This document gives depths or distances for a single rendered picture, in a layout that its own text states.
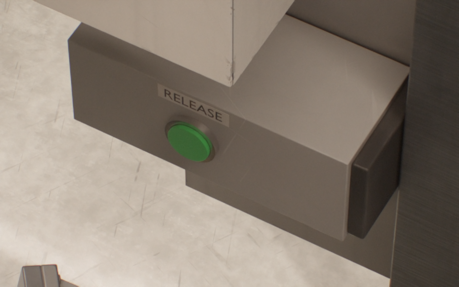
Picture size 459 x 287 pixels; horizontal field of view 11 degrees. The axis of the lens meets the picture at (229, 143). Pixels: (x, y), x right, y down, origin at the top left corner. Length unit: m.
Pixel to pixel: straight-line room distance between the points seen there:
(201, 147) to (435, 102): 0.15
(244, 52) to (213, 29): 0.03
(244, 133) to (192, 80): 0.05
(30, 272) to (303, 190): 0.18
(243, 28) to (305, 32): 0.24
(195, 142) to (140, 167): 1.43
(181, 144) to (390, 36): 0.15
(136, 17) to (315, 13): 0.24
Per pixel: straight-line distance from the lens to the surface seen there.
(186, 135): 1.50
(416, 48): 1.42
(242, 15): 1.27
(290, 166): 1.48
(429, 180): 1.51
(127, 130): 1.55
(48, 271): 1.51
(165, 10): 1.28
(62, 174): 2.93
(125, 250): 2.86
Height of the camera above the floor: 2.35
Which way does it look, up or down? 53 degrees down
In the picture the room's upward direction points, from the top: straight up
